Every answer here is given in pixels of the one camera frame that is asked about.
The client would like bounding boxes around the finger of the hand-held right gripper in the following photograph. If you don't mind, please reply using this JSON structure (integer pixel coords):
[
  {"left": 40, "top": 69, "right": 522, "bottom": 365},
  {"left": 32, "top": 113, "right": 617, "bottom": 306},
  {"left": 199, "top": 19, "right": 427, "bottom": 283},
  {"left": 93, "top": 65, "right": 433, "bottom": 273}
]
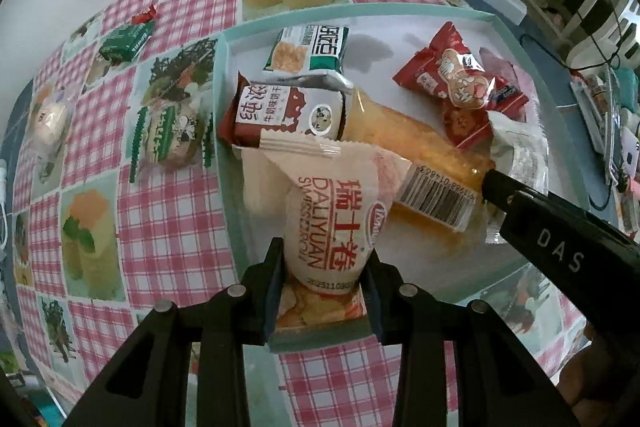
[{"left": 481, "top": 168, "right": 550, "bottom": 222}]

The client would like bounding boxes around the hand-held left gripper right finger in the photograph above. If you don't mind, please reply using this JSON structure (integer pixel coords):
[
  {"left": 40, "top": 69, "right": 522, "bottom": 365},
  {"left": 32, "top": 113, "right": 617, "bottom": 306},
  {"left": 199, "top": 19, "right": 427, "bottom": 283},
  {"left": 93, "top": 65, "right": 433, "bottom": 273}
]
[{"left": 361, "top": 252, "right": 576, "bottom": 427}]

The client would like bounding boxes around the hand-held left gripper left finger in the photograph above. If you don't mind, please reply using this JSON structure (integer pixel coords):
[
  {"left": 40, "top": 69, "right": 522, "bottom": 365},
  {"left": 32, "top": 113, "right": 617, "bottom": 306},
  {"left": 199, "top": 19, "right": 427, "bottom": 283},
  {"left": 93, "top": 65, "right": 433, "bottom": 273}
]
[{"left": 62, "top": 237, "right": 286, "bottom": 427}]

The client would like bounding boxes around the white swiss roll packet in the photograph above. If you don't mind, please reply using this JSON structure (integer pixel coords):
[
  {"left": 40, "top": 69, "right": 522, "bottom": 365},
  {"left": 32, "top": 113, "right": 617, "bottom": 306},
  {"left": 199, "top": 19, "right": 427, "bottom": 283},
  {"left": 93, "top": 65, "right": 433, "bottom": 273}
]
[{"left": 242, "top": 127, "right": 416, "bottom": 293}]

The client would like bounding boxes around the teal tray with white inside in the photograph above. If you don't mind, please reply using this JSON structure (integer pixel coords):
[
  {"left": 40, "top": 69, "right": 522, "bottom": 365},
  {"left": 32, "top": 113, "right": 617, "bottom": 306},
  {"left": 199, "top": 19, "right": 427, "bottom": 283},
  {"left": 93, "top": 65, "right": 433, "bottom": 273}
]
[{"left": 212, "top": 2, "right": 566, "bottom": 355}]

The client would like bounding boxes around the green white cracker packet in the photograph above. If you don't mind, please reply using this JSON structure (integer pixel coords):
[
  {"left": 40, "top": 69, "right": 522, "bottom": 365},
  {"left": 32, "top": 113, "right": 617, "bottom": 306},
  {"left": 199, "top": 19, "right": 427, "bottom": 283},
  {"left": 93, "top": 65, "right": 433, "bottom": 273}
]
[{"left": 262, "top": 26, "right": 351, "bottom": 75}]

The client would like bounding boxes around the clear white snack packet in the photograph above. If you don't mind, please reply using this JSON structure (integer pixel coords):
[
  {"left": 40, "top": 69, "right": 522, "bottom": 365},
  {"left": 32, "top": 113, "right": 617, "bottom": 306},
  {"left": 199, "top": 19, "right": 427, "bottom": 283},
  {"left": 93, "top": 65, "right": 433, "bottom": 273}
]
[{"left": 485, "top": 112, "right": 551, "bottom": 245}]

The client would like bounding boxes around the small red snack packet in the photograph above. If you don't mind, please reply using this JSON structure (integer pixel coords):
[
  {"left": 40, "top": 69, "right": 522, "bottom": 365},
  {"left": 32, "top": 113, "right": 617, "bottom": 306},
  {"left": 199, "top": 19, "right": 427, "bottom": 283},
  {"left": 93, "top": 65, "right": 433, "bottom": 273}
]
[{"left": 442, "top": 102, "right": 493, "bottom": 150}]

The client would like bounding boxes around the pink snack packet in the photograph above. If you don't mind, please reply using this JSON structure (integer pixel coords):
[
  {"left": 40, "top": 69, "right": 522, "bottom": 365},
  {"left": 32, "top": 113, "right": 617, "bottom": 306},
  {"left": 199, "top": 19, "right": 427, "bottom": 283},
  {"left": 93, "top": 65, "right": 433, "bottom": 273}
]
[{"left": 480, "top": 49, "right": 533, "bottom": 122}]

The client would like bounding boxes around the long yellow snack packet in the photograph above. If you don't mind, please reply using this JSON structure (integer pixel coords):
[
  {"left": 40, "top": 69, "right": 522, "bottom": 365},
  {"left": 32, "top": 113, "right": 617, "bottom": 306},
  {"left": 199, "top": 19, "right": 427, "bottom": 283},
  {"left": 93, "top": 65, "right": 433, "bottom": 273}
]
[{"left": 345, "top": 89, "right": 496, "bottom": 248}]

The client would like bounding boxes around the checkered printed tablecloth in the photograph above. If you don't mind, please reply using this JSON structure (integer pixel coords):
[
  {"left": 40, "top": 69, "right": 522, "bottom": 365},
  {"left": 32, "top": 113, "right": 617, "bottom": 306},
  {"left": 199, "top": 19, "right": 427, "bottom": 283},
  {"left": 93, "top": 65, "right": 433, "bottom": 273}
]
[{"left": 10, "top": 0, "right": 596, "bottom": 427}]

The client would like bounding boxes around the large red snack packet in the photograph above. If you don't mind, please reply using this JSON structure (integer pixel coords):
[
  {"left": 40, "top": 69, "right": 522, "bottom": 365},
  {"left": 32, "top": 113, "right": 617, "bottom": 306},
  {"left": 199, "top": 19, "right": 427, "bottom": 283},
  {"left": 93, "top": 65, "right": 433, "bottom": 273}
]
[{"left": 392, "top": 22, "right": 496, "bottom": 110}]

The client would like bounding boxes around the brown biscuit packet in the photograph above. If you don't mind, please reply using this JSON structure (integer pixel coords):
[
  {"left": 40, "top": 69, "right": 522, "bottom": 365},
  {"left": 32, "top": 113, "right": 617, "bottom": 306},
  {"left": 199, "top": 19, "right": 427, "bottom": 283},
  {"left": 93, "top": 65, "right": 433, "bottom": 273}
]
[{"left": 217, "top": 74, "right": 353, "bottom": 148}]

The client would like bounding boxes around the clear-wrapped green snack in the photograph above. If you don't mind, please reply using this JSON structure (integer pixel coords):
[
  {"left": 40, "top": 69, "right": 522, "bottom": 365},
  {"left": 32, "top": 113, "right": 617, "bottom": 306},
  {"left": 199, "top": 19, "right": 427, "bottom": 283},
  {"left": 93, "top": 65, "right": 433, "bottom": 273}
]
[{"left": 130, "top": 99, "right": 216, "bottom": 172}]

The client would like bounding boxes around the clear-wrapped round pastry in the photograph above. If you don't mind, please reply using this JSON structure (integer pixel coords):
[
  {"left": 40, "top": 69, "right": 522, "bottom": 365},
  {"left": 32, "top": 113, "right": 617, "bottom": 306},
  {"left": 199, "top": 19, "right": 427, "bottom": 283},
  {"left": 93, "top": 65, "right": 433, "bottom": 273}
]
[{"left": 30, "top": 99, "right": 76, "bottom": 158}]

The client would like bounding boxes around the dark green snack packet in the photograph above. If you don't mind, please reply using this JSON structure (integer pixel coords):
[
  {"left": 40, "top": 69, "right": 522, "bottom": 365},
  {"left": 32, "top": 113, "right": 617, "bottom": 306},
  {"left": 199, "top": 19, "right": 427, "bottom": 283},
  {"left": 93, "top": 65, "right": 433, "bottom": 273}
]
[{"left": 97, "top": 22, "right": 156, "bottom": 62}]

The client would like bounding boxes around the white cable with plugs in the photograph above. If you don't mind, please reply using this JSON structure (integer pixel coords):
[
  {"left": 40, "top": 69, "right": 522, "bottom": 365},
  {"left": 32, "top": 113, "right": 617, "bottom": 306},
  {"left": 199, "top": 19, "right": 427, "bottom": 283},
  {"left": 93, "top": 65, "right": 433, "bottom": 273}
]
[{"left": 0, "top": 159, "right": 11, "bottom": 250}]

